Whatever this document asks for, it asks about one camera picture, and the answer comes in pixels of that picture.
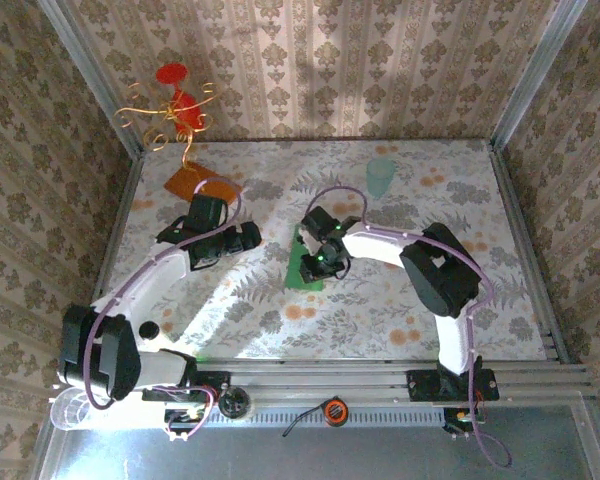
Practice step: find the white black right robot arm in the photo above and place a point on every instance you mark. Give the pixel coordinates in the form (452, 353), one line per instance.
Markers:
(375, 247)

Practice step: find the teal translucent plastic cup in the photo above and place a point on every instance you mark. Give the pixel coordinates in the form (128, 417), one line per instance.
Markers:
(380, 177)

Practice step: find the red plastic wine glass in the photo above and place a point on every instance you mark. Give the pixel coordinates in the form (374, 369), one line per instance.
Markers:
(171, 74)

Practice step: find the aluminium mounting rail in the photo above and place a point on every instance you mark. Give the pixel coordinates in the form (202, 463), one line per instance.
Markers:
(305, 380)

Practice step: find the floral print tablecloth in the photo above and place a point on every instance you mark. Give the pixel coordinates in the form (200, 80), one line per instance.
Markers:
(330, 325)

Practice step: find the green square paper sheet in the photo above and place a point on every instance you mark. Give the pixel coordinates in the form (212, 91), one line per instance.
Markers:
(292, 270)

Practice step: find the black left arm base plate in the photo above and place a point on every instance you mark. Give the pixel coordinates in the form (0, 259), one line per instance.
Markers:
(152, 395)

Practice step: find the aluminium corner post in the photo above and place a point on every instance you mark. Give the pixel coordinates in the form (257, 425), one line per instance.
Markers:
(540, 75)
(90, 80)

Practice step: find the orange black tape measure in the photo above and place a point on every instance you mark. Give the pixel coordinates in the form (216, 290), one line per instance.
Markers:
(336, 411)

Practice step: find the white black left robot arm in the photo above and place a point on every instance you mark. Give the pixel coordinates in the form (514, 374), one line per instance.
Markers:
(145, 280)

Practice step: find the small black controller board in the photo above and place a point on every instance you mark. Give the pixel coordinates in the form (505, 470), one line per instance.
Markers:
(185, 417)
(460, 420)

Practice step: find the black round connector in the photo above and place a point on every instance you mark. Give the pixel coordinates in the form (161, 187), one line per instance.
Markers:
(234, 402)

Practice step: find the grey metal plate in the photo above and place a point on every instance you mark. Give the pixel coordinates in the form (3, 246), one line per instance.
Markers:
(330, 455)

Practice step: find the aluminium side rail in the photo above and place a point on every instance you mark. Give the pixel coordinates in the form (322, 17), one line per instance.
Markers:
(535, 260)
(115, 240)

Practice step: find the clear plastic cup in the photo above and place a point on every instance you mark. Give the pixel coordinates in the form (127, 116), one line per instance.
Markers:
(72, 412)

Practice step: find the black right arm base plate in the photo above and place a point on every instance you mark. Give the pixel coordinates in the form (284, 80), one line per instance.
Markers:
(430, 387)

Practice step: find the black round knob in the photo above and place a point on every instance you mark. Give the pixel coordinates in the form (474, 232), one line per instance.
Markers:
(149, 330)

